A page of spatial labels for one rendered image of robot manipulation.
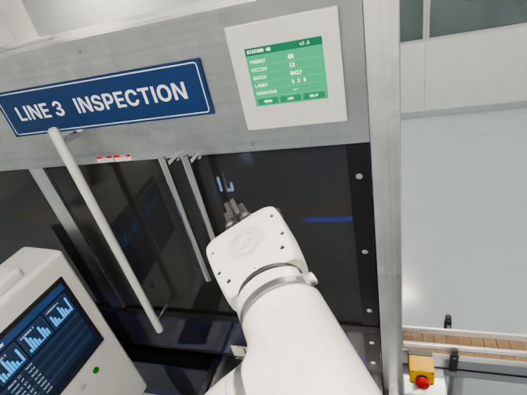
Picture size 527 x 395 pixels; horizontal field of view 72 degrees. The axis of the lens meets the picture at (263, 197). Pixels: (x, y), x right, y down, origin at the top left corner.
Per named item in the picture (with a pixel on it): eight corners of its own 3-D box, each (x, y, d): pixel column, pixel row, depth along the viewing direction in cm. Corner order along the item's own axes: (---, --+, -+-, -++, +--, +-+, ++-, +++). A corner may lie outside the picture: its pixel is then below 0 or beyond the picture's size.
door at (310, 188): (243, 313, 120) (189, 154, 90) (379, 323, 106) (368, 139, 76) (242, 314, 120) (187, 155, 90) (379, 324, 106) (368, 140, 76)
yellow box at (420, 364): (407, 362, 121) (408, 349, 117) (431, 364, 118) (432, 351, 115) (409, 384, 115) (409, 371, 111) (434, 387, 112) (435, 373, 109)
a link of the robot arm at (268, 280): (307, 265, 33) (295, 245, 35) (226, 317, 33) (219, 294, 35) (337, 311, 38) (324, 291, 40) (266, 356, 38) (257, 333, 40)
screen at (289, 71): (248, 128, 80) (225, 27, 70) (348, 119, 73) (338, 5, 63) (247, 131, 79) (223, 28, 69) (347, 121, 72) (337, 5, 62)
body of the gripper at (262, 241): (304, 251, 35) (267, 194, 44) (215, 307, 35) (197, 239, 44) (330, 292, 39) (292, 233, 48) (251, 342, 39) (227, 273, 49)
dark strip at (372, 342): (366, 366, 118) (346, 144, 78) (381, 367, 117) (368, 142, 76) (366, 369, 117) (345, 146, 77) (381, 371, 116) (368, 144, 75)
